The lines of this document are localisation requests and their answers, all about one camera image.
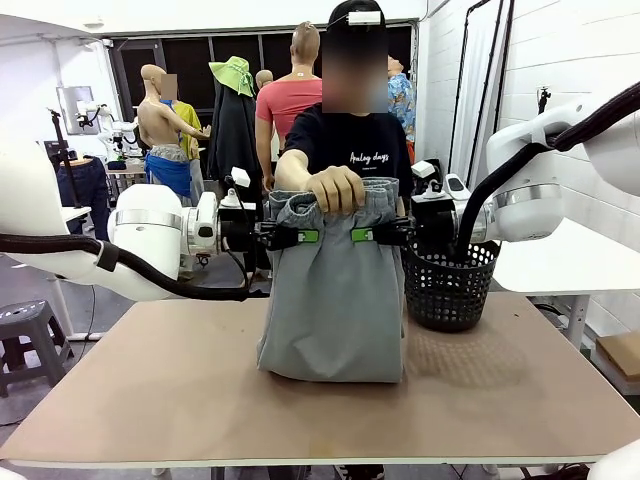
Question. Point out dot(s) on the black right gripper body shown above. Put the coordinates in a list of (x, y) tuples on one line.
[(432, 222)]

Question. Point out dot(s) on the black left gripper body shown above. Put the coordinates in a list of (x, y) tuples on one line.
[(239, 230)]

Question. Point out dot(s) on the grey training pants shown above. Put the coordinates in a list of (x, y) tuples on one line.
[(330, 310)]

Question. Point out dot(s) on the person's right forearm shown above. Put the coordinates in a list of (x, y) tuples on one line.
[(295, 167)]

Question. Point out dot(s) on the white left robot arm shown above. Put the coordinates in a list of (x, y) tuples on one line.
[(145, 225)]

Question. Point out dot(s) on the person's right hand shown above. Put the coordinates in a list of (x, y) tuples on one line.
[(337, 190)]

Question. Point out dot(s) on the black perforated plastic basket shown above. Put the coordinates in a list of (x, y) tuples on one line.
[(450, 295)]

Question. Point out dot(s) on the mannequin in black coat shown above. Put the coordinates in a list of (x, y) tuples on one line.
[(235, 130)]

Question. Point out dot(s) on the person in black t-shirt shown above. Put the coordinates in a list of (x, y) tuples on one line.
[(350, 135)]

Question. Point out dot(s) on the person in yellow shirt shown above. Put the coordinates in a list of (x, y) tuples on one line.
[(187, 120)]

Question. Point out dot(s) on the mannequin in floral shirt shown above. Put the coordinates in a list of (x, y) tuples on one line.
[(401, 95)]

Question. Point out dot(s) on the mannequin with red top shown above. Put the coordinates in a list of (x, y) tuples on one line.
[(287, 100)]

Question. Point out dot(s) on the bare-chested tan mannequin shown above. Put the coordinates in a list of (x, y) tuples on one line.
[(155, 120)]

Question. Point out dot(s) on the large white side table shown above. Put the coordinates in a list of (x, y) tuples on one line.
[(575, 265)]

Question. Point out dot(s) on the small bald mannequin head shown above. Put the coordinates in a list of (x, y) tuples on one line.
[(264, 80)]

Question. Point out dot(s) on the green bucket hat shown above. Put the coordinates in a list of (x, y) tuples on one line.
[(232, 75)]

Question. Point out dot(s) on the dark blue jeans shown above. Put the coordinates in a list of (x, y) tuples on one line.
[(82, 185)]

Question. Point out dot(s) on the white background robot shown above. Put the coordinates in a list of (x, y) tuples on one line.
[(110, 125)]

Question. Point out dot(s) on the black backdrop stand pole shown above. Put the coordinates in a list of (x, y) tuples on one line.
[(495, 50)]

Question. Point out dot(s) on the black cap with white tag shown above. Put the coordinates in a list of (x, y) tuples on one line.
[(360, 10)]

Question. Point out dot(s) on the brown cardboard box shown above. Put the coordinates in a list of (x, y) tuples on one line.
[(620, 355)]

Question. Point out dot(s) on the grey plastic stool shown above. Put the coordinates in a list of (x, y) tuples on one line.
[(30, 335)]

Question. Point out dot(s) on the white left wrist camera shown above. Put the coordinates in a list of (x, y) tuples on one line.
[(240, 177)]

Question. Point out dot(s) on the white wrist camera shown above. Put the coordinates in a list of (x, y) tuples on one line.
[(240, 177), (425, 168)]

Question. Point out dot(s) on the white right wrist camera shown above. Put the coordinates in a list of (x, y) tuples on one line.
[(425, 168)]

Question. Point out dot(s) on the black camera tripod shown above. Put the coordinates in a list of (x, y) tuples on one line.
[(62, 150)]

